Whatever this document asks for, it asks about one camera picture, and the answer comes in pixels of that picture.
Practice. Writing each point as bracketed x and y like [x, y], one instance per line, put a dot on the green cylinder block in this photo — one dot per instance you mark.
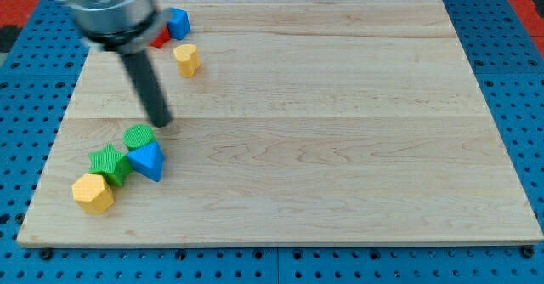
[138, 136]

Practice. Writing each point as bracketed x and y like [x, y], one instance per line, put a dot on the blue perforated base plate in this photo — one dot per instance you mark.
[37, 80]

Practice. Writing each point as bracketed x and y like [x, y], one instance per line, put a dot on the yellow heart block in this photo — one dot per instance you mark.
[188, 59]

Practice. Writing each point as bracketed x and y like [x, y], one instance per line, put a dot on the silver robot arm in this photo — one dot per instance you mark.
[122, 26]

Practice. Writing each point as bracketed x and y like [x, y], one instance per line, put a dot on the yellow hexagon block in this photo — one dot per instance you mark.
[92, 193]

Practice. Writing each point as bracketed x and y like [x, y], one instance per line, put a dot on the green star block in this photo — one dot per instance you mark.
[112, 164]

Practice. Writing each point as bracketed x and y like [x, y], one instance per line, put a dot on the wooden board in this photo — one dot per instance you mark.
[310, 123]

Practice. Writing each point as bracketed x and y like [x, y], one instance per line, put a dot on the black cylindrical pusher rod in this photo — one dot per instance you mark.
[147, 87]

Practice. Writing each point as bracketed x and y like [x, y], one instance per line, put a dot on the red block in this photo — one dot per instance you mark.
[162, 38]

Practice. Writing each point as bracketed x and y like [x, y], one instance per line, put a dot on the blue cube block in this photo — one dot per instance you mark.
[179, 24]

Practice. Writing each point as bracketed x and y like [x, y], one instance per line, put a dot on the blue triangle block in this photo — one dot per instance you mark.
[148, 161]

